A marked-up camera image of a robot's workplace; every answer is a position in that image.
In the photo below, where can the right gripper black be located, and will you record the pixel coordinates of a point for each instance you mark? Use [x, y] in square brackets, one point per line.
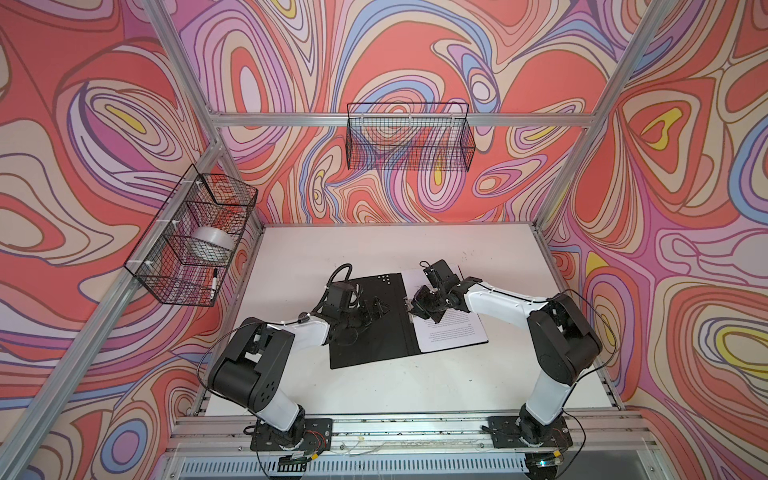
[418, 305]

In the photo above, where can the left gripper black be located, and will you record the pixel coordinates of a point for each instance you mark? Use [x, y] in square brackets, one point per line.
[366, 318]

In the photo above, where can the orange black folder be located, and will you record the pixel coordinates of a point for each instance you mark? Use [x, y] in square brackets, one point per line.
[389, 337]

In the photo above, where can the printed paper sheet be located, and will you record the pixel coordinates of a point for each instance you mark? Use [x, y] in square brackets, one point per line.
[456, 329]

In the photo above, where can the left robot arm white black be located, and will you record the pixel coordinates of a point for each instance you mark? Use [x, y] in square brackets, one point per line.
[249, 370]

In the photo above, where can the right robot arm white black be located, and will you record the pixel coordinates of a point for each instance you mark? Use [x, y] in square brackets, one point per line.
[564, 342]

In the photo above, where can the marker pen in basket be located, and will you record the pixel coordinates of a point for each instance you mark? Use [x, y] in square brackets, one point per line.
[214, 282]

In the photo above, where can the white vented panel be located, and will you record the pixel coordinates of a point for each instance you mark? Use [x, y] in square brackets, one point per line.
[357, 467]

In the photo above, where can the white tape roll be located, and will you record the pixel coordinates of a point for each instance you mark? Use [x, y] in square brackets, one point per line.
[211, 245]

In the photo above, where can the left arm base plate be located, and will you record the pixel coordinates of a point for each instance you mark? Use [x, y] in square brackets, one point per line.
[313, 435]

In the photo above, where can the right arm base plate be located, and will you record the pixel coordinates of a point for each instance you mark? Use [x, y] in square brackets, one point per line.
[511, 432]

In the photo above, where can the black wire basket back wall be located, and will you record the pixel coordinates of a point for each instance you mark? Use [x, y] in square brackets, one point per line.
[441, 144]

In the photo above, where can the black wire basket wall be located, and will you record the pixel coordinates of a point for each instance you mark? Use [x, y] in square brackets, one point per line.
[184, 257]
[441, 144]

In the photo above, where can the aluminium frame back bar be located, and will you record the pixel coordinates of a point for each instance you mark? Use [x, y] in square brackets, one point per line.
[340, 119]

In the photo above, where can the black wire basket left wall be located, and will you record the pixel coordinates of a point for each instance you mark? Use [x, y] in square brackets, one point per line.
[184, 257]

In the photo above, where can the aluminium front rail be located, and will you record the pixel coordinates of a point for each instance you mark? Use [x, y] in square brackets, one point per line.
[596, 430]

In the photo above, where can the aluminium frame right post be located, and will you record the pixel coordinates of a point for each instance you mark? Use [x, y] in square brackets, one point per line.
[637, 47]

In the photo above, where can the aluminium frame post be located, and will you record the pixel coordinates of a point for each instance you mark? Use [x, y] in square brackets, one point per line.
[217, 153]
[637, 47]

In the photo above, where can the aluminium frame left post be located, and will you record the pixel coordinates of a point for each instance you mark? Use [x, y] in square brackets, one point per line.
[217, 153]

